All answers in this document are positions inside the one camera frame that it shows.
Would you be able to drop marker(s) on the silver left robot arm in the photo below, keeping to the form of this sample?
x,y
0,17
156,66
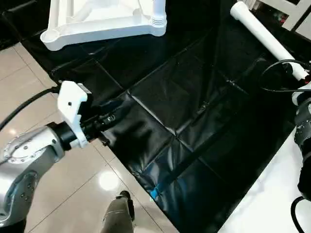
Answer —
x,y
24,170

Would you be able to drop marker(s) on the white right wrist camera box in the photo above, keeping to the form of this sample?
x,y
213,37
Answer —
x,y
301,97

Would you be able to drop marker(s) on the white side table board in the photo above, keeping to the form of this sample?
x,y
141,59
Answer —
x,y
277,194

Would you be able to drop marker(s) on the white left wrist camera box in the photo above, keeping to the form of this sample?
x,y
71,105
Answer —
x,y
73,104

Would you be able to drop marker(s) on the dark left robot foot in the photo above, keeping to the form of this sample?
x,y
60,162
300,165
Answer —
x,y
119,216

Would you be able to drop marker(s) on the white plastic table leg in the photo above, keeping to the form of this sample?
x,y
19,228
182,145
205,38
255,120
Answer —
x,y
158,12
267,39

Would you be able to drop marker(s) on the black plastic work mat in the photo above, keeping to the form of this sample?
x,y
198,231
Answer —
x,y
194,121

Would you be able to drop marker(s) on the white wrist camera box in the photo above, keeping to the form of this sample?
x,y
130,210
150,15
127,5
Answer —
x,y
301,97
73,104

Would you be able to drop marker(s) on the white plastic children's table top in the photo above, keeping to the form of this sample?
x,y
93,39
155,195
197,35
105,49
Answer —
x,y
97,22

